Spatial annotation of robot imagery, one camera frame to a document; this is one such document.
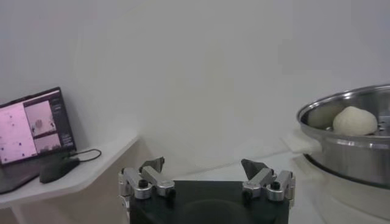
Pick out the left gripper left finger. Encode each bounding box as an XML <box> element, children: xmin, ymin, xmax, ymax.
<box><xmin>118</xmin><ymin>156</ymin><xmax>177</xmax><ymax>203</ymax></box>

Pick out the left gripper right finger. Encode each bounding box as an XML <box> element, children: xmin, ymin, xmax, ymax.
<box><xmin>240</xmin><ymin>158</ymin><xmax>296</xmax><ymax>204</ymax></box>

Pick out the laptop beside black mouse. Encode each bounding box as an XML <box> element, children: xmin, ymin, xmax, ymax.
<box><xmin>0</xmin><ymin>86</ymin><xmax>77</xmax><ymax>195</ymax></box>

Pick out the white steamed baozi bun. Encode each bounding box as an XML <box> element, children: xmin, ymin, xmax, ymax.
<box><xmin>332</xmin><ymin>105</ymin><xmax>378</xmax><ymax>136</ymax></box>

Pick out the white side table with mouse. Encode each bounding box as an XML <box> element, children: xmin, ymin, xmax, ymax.
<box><xmin>0</xmin><ymin>133</ymin><xmax>141</xmax><ymax>224</ymax></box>

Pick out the black mouse cable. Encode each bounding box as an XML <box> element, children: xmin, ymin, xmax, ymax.
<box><xmin>68</xmin><ymin>148</ymin><xmax>102</xmax><ymax>163</ymax></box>

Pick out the perforated steel steamer basket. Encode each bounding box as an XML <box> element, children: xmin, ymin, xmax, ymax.
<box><xmin>297</xmin><ymin>84</ymin><xmax>390</xmax><ymax>189</ymax></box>

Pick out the black computer mouse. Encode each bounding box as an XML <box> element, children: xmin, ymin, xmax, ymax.
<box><xmin>38</xmin><ymin>157</ymin><xmax>80</xmax><ymax>184</ymax></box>

